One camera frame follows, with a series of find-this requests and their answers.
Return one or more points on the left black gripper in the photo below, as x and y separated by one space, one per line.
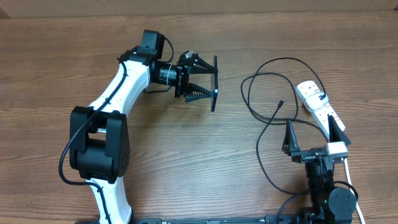
183 76

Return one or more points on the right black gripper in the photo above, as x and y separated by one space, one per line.
289 146

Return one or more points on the Samsung Galaxy smartphone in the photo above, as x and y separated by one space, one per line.
214 85

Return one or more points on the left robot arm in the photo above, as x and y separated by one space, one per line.
99 146

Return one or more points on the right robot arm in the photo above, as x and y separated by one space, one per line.
332 201

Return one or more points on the white charger plug adapter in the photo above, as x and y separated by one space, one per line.
316 101

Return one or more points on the white power strip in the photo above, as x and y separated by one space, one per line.
310 94

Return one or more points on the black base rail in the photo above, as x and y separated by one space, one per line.
268 219

